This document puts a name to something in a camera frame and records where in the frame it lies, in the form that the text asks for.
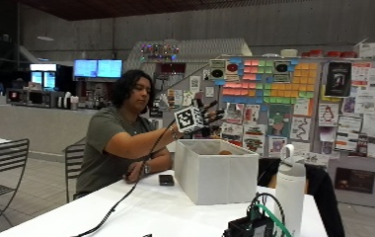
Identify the grey notice board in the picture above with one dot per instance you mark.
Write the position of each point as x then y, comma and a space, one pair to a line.
310, 131

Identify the blue wall monitor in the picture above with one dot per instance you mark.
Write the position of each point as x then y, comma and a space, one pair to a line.
85, 68
109, 68

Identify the small black device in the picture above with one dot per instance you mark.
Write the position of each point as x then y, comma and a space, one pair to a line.
166, 180

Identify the counter appliances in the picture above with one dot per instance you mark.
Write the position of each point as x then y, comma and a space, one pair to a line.
34, 98

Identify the orange round object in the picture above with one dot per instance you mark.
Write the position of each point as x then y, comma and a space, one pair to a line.
225, 152

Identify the white water bottle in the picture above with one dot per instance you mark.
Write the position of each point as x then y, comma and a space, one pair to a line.
290, 191

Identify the red container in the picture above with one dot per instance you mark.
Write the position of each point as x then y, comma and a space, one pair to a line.
315, 53
333, 54
349, 54

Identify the black electronics box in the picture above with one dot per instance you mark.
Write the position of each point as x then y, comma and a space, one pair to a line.
246, 227

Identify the white marker cube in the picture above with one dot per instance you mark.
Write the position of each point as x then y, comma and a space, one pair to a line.
189, 119

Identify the dark landscape poster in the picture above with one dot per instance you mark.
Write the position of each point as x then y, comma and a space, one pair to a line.
354, 180

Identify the group of coloured sticky notes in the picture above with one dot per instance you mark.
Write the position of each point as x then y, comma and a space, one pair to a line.
279, 82

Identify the wristwatch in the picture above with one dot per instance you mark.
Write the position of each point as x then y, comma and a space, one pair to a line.
146, 169

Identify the lit drinks fridge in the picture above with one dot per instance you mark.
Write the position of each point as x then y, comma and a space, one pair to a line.
42, 77

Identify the black jacket on chair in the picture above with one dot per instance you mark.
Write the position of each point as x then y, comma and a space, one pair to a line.
323, 194

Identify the white round container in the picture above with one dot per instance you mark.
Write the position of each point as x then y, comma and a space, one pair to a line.
289, 52

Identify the the person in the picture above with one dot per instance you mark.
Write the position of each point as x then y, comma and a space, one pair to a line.
103, 148

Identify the group of papers and posters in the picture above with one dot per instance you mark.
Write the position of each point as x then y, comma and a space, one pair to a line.
354, 125

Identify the white cardboard box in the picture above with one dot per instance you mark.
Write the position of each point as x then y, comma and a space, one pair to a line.
373, 50

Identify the white fabric storage box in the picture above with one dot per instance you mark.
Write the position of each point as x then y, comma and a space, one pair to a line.
215, 177

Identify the black portrait poster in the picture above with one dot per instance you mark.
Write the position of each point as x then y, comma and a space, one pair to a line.
338, 79

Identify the narrow black metal slatted chair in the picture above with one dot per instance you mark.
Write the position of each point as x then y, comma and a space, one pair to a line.
73, 164

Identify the grey service counter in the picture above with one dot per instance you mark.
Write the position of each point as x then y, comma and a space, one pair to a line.
34, 126

